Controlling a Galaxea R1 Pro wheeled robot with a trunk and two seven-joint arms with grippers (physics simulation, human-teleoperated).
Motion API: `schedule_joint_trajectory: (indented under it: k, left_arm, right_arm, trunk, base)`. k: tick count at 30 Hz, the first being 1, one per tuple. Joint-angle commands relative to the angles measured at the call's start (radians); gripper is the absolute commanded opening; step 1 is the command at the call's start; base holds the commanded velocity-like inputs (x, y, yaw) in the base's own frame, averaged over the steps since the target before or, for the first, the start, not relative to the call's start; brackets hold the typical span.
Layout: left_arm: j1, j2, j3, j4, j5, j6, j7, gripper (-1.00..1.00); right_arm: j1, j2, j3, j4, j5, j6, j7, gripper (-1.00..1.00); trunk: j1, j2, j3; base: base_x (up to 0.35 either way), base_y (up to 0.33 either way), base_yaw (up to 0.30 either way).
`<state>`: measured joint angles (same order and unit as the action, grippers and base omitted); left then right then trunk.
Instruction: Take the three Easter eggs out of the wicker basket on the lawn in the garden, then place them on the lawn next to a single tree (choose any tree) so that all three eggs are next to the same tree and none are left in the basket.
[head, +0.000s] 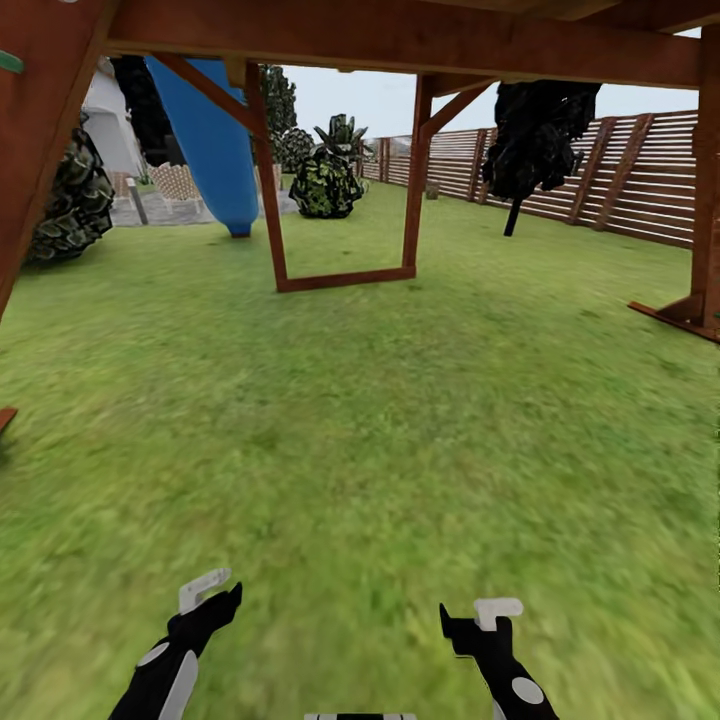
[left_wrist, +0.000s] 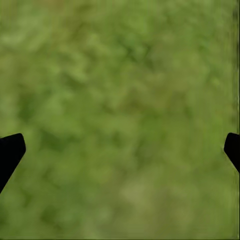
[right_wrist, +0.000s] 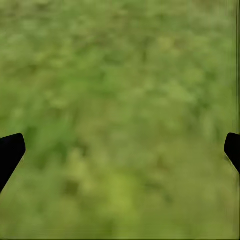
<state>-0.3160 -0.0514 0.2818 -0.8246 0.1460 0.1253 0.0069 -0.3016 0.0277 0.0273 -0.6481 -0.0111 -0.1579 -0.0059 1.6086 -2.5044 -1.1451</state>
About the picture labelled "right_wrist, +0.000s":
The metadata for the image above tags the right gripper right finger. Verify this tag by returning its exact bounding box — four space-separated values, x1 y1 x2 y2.
224 132 240 173

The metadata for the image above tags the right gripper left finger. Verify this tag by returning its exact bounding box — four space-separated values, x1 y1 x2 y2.
0 133 26 193

